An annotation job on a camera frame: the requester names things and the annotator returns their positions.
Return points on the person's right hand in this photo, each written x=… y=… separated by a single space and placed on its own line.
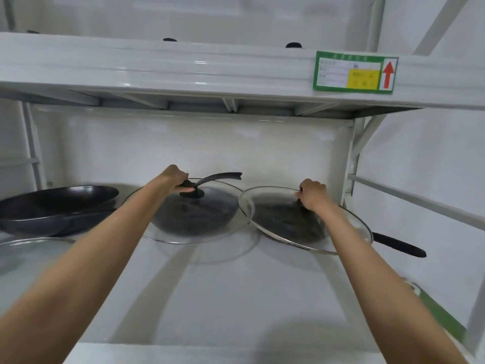
x=314 y=194

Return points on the person's left hand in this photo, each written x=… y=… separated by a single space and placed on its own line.
x=174 y=176

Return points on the person's left fingers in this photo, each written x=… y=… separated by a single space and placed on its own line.
x=183 y=177

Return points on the person's right fingers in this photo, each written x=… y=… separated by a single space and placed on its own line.
x=299 y=196

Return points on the glass lid with steel rim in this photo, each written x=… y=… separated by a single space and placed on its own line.
x=276 y=219

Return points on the glass lid with black knob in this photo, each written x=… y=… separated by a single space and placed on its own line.
x=212 y=219

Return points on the person's left forearm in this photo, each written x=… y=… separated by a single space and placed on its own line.
x=94 y=261

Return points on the person's right forearm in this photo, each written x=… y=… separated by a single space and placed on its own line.
x=379 y=284

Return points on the white metal shelf rack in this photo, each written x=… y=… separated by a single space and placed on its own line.
x=189 y=68

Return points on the black wok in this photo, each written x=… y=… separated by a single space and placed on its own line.
x=57 y=208

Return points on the green label with red arrow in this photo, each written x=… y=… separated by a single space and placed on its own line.
x=354 y=71

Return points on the glass pot lid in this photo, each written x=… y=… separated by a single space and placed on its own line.
x=26 y=253

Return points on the green shelf label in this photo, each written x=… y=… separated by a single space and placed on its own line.
x=439 y=312

